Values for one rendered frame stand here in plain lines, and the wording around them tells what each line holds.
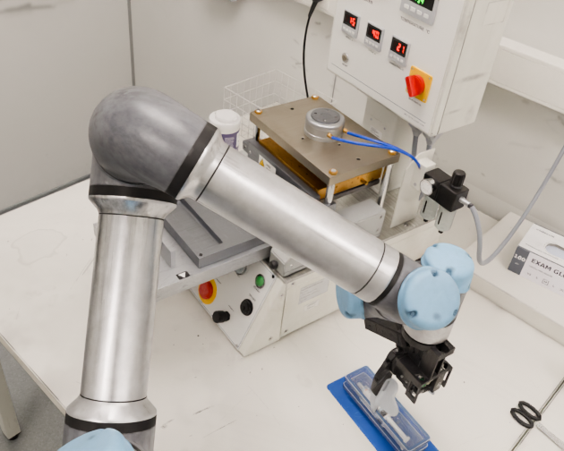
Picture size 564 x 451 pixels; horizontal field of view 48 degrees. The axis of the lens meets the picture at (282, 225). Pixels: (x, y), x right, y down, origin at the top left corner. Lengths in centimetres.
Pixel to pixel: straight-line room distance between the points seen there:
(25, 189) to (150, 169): 211
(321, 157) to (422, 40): 28
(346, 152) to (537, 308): 57
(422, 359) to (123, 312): 48
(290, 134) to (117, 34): 158
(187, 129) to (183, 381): 66
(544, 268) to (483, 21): 60
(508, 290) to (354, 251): 83
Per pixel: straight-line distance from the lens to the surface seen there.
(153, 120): 71
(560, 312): 153
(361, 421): 123
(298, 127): 129
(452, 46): 118
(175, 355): 129
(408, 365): 105
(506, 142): 173
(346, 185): 126
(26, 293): 145
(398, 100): 129
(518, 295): 152
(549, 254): 155
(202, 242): 118
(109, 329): 83
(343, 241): 73
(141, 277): 82
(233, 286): 129
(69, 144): 281
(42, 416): 217
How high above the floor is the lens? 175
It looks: 39 degrees down
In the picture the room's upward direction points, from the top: 7 degrees clockwise
